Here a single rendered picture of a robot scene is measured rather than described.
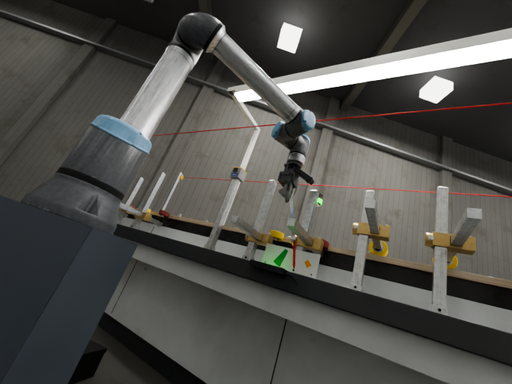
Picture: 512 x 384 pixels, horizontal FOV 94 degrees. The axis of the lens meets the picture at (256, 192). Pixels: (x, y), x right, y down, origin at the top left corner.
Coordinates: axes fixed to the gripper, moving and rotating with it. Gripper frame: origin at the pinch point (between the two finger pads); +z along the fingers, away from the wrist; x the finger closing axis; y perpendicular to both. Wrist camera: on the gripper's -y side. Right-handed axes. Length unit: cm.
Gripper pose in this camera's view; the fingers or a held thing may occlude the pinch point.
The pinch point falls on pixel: (288, 200)
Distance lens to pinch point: 114.3
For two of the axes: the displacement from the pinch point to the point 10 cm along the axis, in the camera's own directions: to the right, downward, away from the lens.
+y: -8.4, -0.8, 5.4
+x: -4.5, -4.7, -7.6
